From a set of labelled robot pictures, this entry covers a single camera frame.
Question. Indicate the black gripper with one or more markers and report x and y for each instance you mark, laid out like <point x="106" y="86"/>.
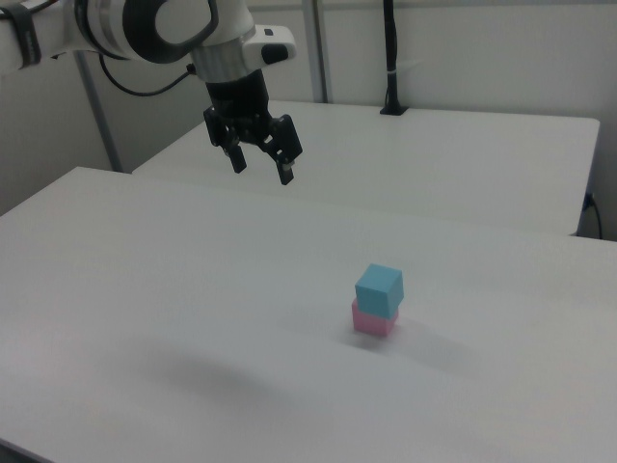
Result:
<point x="238" y="103"/>

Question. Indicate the blue cube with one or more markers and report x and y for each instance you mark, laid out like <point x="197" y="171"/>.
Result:
<point x="378" y="289"/>

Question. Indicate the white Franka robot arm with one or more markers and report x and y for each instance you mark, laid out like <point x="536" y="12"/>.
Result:
<point x="96" y="24"/>

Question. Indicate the pink cube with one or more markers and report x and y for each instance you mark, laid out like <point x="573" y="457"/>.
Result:
<point x="371" y="325"/>

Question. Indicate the grey metal frame post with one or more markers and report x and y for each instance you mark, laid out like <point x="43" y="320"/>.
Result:
<point x="318" y="48"/>
<point x="99" y="116"/>

